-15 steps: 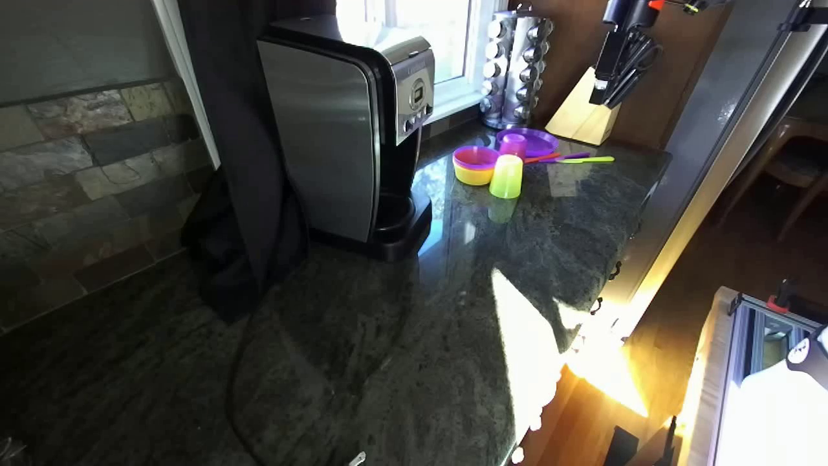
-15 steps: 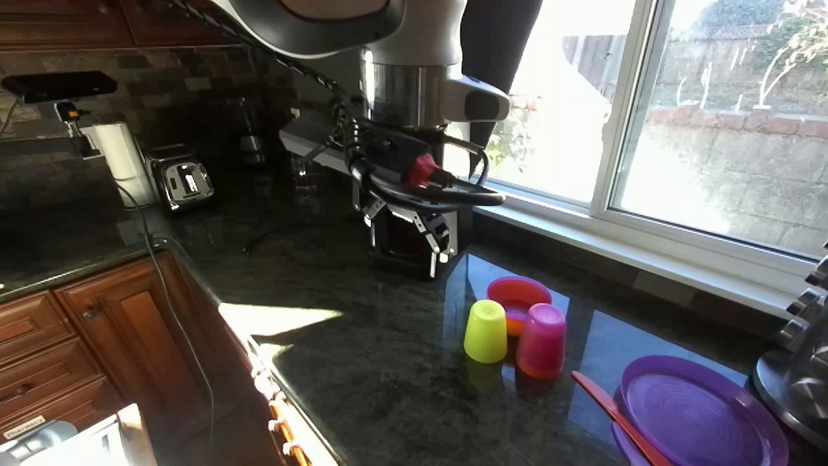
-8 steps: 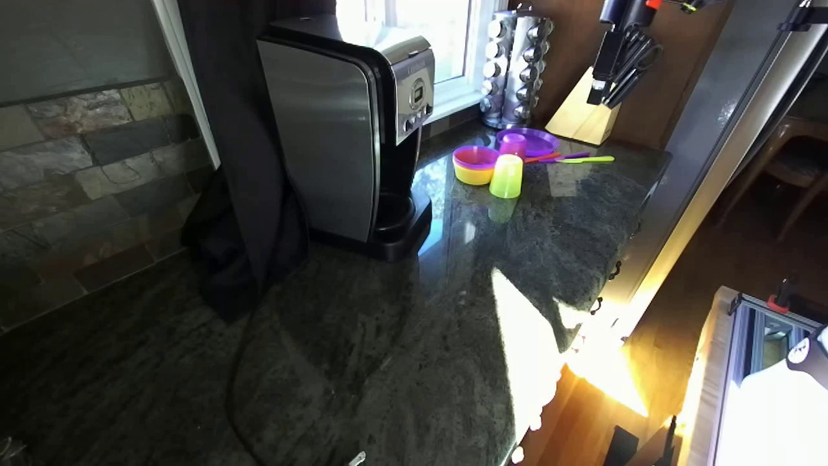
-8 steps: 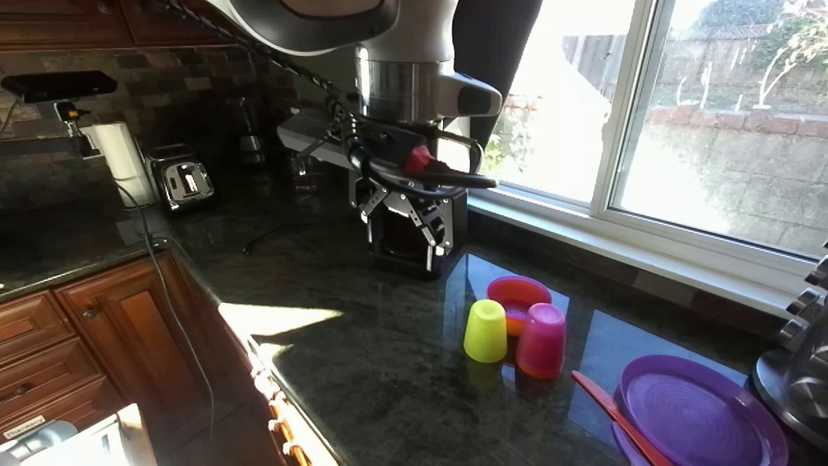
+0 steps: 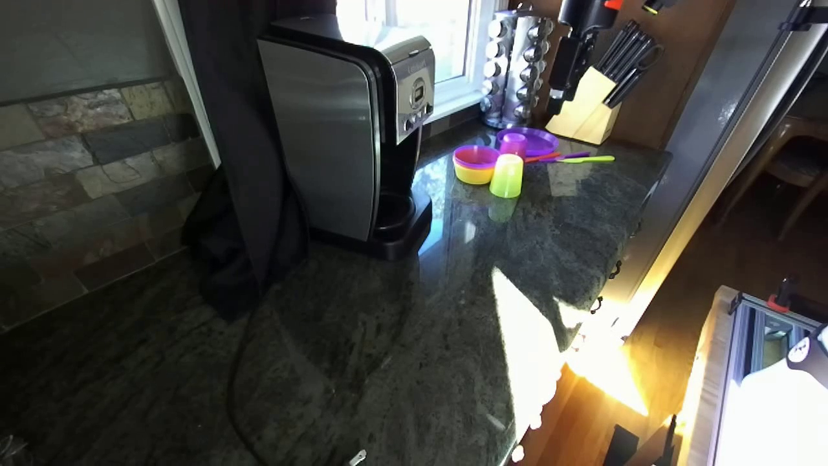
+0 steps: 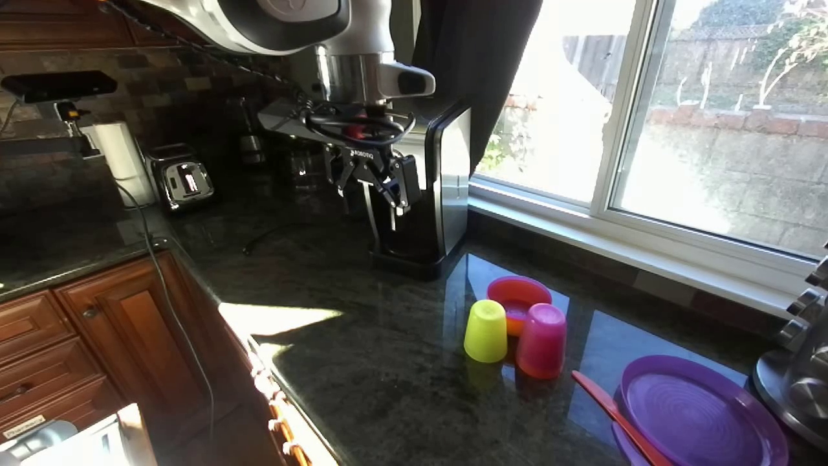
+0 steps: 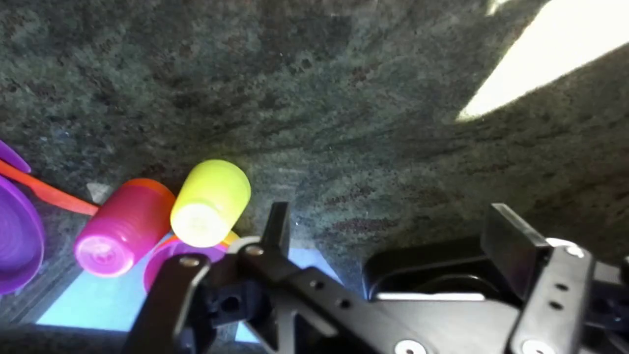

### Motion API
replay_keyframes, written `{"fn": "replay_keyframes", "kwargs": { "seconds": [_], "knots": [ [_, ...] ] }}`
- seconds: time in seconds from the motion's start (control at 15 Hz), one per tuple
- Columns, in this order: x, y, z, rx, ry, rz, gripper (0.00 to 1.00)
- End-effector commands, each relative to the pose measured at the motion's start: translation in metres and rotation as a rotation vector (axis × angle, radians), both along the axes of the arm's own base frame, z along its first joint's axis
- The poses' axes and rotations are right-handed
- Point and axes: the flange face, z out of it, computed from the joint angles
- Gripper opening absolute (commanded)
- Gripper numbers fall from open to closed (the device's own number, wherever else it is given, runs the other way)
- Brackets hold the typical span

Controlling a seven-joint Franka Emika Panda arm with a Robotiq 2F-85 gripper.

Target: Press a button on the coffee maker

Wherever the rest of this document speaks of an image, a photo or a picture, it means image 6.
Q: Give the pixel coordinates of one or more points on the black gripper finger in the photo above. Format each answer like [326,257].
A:
[348,180]
[394,188]

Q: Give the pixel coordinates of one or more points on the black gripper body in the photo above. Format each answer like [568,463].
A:
[366,133]

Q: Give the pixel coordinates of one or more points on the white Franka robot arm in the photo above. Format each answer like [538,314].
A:
[260,22]

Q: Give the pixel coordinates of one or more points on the black steel coffee maker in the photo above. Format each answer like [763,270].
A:
[430,191]

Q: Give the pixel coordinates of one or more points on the dark curtain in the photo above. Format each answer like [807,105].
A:
[478,60]

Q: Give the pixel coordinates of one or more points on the red plastic bowl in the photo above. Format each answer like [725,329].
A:
[518,294]

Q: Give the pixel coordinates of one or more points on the silver toaster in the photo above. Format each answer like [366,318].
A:
[181,180]

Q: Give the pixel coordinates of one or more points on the yellow-green plastic cup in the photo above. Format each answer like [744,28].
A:
[487,332]

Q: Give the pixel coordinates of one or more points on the pink plastic cup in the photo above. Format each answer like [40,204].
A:
[542,342]

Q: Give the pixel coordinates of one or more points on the white paper towel roll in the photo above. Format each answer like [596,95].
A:
[119,158]

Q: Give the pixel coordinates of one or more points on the wooden kitchen cabinet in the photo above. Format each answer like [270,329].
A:
[94,345]

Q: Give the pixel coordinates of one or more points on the red plastic utensil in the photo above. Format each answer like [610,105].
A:
[617,420]

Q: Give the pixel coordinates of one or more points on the white box device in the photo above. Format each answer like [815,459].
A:
[80,442]

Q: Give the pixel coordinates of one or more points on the purple plastic plate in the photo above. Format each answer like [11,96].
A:
[698,415]

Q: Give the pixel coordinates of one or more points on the shiny metal appliance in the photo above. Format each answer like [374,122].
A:
[798,371]

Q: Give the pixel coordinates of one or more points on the white window frame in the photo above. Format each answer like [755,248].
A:
[621,208]

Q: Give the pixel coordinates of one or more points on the black camera bar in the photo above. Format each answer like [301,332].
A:
[57,85]

